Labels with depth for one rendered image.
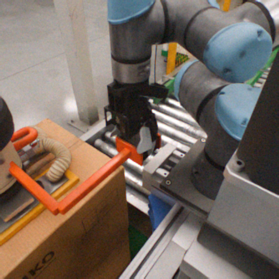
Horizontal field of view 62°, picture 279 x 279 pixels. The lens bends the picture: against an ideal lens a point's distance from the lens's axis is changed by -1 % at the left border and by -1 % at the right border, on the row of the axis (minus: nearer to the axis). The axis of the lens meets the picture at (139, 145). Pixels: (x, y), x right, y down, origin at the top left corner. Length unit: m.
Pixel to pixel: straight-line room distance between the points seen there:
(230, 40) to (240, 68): 0.04
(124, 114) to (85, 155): 0.33
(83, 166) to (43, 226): 0.21
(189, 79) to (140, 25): 0.21
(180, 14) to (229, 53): 0.14
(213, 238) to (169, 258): 0.35
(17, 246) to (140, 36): 0.54
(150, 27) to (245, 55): 0.16
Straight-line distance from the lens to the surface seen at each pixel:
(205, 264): 0.28
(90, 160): 0.77
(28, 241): 0.67
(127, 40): 0.42
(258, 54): 0.36
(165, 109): 1.67
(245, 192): 0.20
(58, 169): 0.68
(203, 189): 0.57
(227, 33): 0.34
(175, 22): 0.43
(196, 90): 0.54
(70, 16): 1.92
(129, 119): 0.47
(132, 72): 0.44
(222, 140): 0.48
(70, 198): 0.52
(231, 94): 0.49
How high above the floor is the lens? 1.51
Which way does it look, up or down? 45 degrees down
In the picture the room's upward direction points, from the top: straight up
